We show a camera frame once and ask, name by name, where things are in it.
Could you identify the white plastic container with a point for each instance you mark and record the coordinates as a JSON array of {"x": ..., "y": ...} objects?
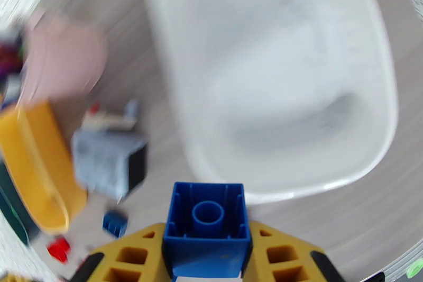
[{"x": 271, "y": 76}]

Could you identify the red lego brick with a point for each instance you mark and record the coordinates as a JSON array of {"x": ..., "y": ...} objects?
[{"x": 59, "y": 249}]

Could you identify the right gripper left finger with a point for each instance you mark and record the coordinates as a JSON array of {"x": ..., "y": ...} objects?
[{"x": 132, "y": 254}]

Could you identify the pink metal bucket cup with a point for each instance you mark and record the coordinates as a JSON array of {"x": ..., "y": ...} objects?
[{"x": 66, "y": 59}]

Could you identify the small grey box toy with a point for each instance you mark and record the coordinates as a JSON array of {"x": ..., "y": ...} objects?
[{"x": 105, "y": 158}]

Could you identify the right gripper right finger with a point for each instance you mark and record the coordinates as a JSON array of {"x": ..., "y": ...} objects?
[{"x": 284, "y": 254}]

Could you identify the yellow plastic container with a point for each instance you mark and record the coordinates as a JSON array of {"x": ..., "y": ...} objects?
[{"x": 36, "y": 165}]

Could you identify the teal plastic container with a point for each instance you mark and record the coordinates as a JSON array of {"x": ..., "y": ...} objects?
[{"x": 13, "y": 205}]

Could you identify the blue lego brick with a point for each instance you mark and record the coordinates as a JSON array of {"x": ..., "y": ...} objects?
[
  {"x": 206, "y": 244},
  {"x": 115, "y": 224}
]

